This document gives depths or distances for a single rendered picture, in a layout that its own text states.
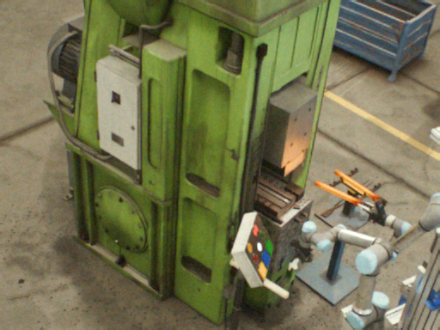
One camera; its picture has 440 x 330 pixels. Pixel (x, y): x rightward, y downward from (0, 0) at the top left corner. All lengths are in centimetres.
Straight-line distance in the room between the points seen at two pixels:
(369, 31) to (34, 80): 362
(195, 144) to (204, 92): 39
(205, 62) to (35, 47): 440
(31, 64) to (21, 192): 204
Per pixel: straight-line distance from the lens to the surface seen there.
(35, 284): 534
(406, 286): 451
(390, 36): 792
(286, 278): 518
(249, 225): 401
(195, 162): 432
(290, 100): 405
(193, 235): 470
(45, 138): 665
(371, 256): 361
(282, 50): 388
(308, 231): 393
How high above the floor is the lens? 393
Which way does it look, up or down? 41 degrees down
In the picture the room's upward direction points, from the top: 9 degrees clockwise
